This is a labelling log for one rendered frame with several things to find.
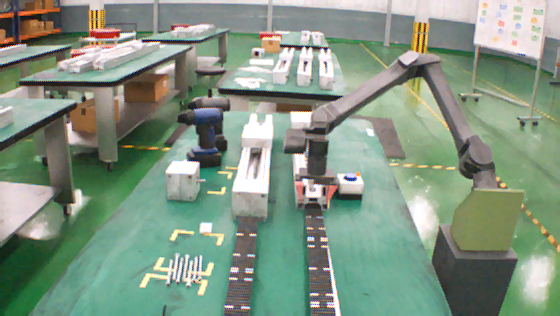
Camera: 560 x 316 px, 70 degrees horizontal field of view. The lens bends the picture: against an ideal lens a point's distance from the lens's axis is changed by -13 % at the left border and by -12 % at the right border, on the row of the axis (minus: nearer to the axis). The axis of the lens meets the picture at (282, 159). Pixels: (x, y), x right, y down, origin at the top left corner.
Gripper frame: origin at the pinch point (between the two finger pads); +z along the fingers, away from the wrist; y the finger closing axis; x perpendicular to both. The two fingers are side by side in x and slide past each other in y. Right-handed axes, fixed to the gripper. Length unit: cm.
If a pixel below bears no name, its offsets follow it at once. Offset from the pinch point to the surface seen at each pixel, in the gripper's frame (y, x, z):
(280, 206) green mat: 9.9, -4.9, 4.9
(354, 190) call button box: -13.9, -11.9, 1.4
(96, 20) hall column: 516, -1018, 0
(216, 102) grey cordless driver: 38, -53, -16
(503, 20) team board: -311, -525, -59
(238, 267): 18.9, 35.1, 1.5
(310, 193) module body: 0.8, -5.9, 0.4
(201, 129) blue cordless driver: 40, -35, -10
